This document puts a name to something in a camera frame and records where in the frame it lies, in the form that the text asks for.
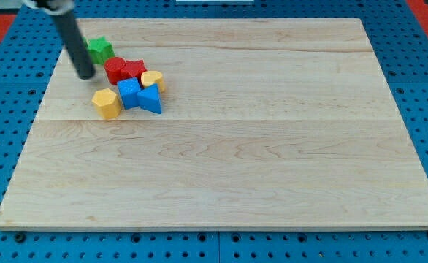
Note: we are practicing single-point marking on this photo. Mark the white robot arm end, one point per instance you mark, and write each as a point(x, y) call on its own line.
point(51, 7)

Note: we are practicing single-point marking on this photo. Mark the light wooden board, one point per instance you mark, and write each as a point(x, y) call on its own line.
point(266, 125)

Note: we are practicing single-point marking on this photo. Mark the blue triangle block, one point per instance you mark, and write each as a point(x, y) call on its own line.
point(149, 99)

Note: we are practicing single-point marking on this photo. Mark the yellow heart block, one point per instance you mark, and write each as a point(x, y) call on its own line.
point(151, 77)

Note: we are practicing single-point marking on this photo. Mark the blue cube block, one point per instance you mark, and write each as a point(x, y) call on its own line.
point(128, 89)

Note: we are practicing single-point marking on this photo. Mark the red star block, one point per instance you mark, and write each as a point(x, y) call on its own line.
point(133, 69)

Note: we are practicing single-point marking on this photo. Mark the yellow hexagon block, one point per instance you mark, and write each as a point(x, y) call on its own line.
point(106, 103)

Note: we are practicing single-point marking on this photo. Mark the red cylinder block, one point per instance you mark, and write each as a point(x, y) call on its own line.
point(113, 67)

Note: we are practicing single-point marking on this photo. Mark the green star block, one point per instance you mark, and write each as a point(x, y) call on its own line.
point(100, 50)

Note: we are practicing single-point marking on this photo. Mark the green block behind rod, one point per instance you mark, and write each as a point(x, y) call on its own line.
point(85, 42)

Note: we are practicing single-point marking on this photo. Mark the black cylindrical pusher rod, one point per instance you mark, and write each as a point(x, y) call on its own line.
point(72, 38)

